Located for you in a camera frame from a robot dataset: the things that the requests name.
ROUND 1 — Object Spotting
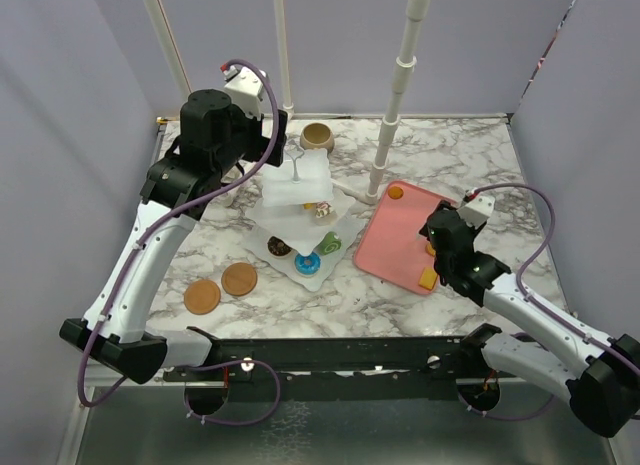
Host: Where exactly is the yellow round biscuit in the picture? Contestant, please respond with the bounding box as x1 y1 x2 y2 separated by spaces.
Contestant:
425 242 436 257

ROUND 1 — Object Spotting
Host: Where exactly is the pink serving tray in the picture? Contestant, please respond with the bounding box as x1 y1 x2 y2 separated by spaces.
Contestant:
353 180 445 295

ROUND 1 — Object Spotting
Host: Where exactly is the chocolate swiss roll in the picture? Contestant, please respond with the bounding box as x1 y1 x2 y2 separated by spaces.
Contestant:
314 201 334 222

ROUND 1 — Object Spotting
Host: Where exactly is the white tiered serving stand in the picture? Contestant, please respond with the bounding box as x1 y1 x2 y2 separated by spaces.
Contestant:
245 146 365 292

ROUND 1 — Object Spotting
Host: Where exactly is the chocolate donut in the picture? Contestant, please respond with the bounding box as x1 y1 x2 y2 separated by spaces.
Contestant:
266 236 292 258

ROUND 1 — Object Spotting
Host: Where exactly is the blue frosted donut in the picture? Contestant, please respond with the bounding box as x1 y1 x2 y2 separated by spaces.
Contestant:
294 252 321 277

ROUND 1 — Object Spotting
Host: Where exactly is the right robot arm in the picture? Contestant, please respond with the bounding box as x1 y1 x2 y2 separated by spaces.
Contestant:
419 199 639 438

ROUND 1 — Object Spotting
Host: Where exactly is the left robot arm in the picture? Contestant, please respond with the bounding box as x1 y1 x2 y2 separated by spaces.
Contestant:
59 86 287 384

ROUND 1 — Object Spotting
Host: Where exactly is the orange cookie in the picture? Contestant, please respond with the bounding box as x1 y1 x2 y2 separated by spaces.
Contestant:
387 186 404 200

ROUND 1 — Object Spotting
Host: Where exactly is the beige ceramic cup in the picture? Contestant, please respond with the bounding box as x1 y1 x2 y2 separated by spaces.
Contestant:
300 122 335 154

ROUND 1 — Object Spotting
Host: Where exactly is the wooden coaster near stand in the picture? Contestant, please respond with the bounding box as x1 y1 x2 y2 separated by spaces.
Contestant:
221 262 258 297

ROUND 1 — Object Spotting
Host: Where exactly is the wooden coaster near edge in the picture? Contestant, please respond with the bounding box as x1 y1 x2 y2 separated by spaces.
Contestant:
183 279 221 315

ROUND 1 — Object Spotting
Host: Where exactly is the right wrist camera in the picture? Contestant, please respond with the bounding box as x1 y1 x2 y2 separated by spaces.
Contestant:
457 189 495 231

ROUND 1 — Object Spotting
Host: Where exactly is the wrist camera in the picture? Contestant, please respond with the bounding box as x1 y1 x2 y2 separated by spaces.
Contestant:
457 189 495 231
221 64 264 119

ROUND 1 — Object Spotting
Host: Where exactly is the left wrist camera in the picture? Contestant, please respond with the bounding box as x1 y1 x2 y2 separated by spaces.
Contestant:
221 64 264 119

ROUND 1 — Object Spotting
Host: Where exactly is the white pvc frame left pole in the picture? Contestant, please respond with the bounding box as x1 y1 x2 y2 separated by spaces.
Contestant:
143 0 192 100

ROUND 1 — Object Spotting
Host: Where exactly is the white pvc frame pole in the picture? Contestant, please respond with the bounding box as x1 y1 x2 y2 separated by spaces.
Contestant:
273 0 294 117
333 0 431 205
143 0 192 100

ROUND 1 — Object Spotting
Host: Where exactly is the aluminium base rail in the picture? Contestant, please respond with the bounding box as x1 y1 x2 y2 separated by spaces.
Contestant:
78 342 609 389

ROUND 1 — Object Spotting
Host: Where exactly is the white pvc frame middle pole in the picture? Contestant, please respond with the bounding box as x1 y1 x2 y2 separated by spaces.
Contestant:
273 0 294 117

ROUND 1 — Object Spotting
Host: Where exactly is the white pvc frame right pole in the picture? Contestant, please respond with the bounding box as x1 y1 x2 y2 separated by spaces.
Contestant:
333 0 431 205

